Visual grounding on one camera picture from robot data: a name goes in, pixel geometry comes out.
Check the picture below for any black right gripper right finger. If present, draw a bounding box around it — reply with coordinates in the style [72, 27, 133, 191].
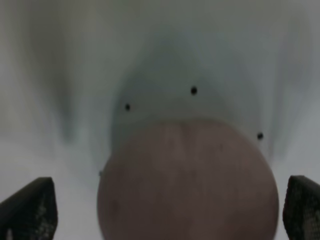
[282, 175, 320, 240]

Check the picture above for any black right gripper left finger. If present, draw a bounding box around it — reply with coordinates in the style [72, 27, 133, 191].
[0, 177, 58, 240]

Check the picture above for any pink peach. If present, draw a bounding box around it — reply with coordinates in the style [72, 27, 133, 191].
[97, 120, 279, 240]

